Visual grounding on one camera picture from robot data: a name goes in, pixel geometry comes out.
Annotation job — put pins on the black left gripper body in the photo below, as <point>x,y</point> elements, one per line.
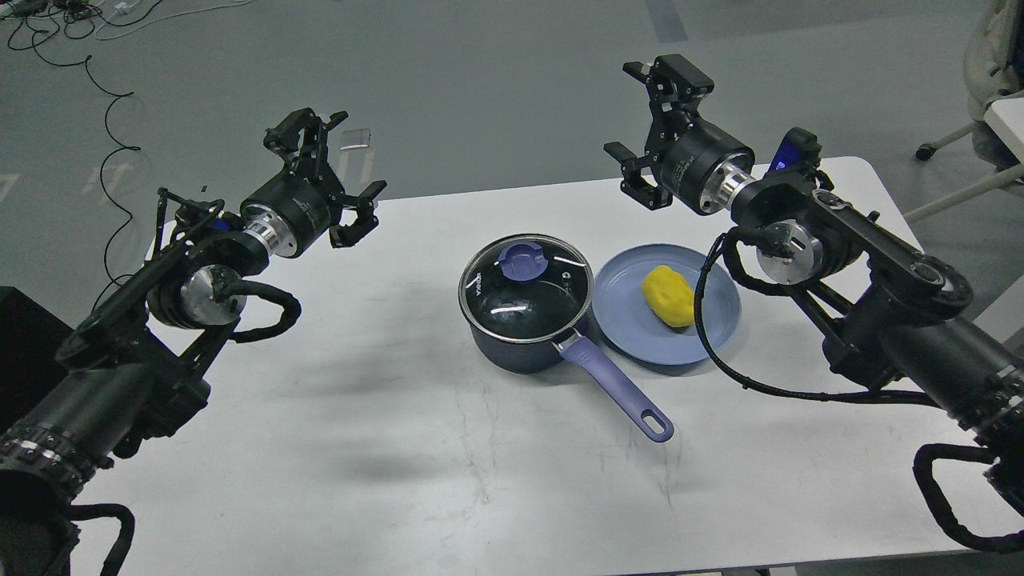
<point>293,209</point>

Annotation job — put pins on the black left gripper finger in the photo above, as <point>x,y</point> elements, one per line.
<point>357,217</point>
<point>301,140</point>

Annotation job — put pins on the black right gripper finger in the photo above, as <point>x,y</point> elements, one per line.
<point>633,183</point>
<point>675,88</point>

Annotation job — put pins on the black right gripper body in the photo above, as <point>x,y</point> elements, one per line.
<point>686,153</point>

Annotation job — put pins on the yellow toy potato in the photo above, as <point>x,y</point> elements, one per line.
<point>669,296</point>

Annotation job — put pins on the glass lid purple knob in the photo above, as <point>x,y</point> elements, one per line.
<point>525,288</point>

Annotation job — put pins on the dark blue saucepan purple handle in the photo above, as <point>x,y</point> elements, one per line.
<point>576,346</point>

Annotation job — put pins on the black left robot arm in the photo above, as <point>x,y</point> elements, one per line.
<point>135,367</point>

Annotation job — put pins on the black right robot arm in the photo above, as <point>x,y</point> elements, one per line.
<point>890,314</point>

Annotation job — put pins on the small clear floor plate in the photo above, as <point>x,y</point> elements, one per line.
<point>355,139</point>

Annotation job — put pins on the blue plate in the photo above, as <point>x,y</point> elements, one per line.
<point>629,324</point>

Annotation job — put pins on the black box at left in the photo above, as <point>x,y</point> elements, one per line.
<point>30,337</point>

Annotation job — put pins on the white office chair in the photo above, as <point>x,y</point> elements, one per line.
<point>992,71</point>

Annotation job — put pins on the white side table edge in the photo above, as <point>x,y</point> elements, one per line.
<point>972,164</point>

